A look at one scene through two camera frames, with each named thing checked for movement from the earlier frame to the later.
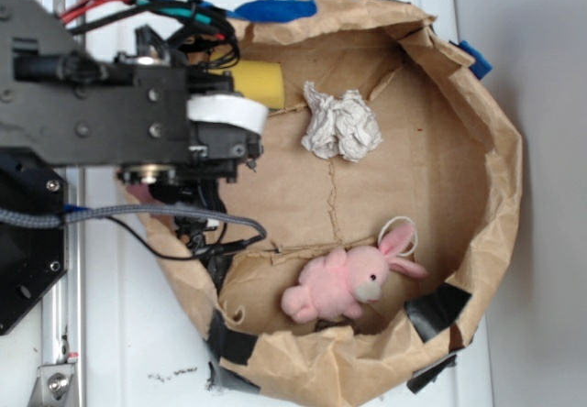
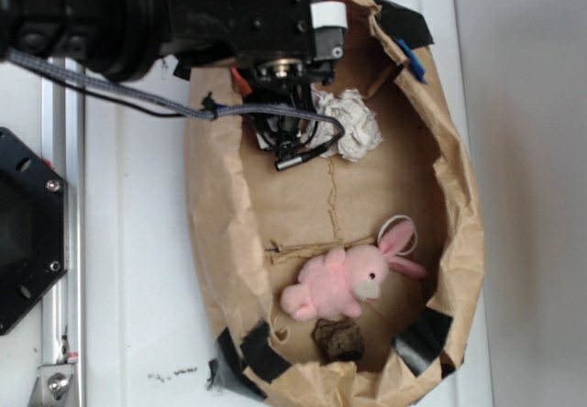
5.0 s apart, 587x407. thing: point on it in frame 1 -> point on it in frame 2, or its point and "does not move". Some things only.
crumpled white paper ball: [344, 126] does not move
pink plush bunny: [338, 281] does not move
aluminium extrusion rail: [63, 318] does not move
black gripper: [224, 131] -> [261, 22]
